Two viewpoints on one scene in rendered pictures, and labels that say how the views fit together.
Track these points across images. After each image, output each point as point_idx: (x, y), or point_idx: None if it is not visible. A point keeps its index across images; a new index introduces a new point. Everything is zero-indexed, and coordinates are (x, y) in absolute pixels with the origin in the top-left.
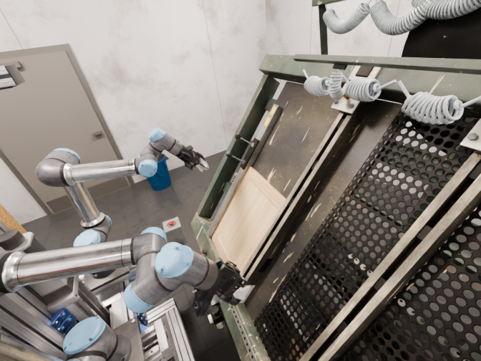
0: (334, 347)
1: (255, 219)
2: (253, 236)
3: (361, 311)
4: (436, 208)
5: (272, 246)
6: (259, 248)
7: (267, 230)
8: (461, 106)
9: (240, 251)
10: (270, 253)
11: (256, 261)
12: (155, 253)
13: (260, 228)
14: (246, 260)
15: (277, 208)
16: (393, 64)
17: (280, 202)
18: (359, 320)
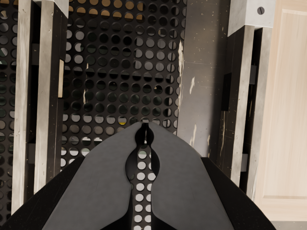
0: (19, 122)
1: (306, 142)
2: (290, 110)
3: (21, 200)
4: None
5: (229, 145)
6: (254, 122)
7: (256, 166)
8: None
9: (305, 60)
10: (227, 123)
11: (245, 95)
12: None
13: (282, 136)
14: (277, 59)
15: (265, 197)
16: None
17: (263, 211)
18: (16, 188)
